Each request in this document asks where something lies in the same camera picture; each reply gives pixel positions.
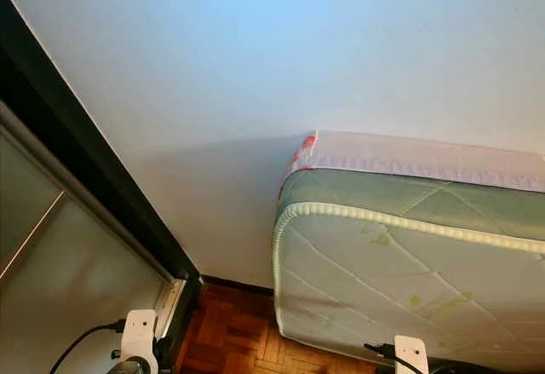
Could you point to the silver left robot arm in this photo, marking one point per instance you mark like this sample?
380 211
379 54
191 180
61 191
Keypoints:
132 368

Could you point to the frosted glass wardrobe door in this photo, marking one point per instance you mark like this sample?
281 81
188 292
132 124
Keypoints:
85 289

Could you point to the dark skirting board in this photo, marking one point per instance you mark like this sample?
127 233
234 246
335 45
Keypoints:
238 285

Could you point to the green and white quilted mattress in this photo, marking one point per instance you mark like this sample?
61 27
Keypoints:
392 280

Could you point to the pink wrapped bed board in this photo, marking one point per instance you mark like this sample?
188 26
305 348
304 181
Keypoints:
417 154

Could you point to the dark wardrobe frame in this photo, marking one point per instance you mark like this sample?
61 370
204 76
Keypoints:
68 110

